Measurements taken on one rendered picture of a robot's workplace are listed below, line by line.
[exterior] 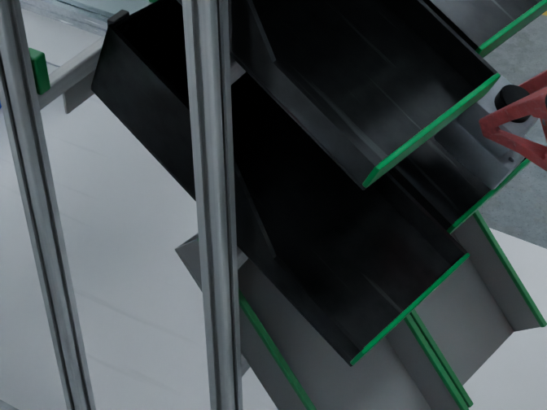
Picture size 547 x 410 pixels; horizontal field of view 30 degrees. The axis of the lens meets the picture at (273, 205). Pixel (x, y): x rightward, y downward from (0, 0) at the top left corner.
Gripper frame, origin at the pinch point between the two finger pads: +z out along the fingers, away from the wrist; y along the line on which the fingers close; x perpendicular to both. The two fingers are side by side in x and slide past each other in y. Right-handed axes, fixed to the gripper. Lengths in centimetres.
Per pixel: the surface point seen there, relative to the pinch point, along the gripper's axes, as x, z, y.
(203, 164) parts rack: -9.0, 6.7, 23.5
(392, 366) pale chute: 19.2, 11.7, 9.8
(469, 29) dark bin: -8.5, -1.6, 3.6
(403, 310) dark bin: 8.0, 2.5, 15.4
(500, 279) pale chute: 20.7, 10.1, -5.9
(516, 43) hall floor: 79, 133, -205
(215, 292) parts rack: 1.2, 10.8, 24.1
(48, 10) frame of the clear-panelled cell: -5, 104, -33
